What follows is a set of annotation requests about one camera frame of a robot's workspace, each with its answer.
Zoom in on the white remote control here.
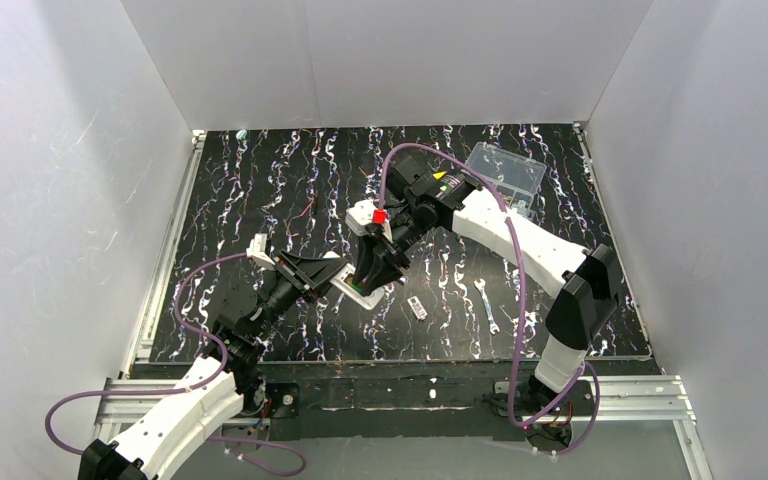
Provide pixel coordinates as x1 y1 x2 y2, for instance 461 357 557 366
330 262 386 311

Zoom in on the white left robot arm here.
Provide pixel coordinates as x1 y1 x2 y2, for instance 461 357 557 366
78 250 381 479

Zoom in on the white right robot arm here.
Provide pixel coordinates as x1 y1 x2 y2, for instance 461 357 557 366
346 155 622 414

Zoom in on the clear plastic screw box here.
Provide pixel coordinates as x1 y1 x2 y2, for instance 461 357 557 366
466 142 547 219

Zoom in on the silver flat wrench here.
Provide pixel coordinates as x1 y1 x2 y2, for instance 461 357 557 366
474 278 500 335

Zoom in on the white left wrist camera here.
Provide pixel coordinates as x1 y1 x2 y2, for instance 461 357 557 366
245 233 275 270

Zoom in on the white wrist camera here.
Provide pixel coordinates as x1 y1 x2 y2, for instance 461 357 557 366
245 233 275 270
345 199 393 240

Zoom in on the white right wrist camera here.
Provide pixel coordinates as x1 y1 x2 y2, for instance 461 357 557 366
345 199 393 240

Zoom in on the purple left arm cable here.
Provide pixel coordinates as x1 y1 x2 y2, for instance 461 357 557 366
44 252 308 478

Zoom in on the aluminium frame rail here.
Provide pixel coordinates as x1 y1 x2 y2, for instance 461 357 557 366
82 130 208 480

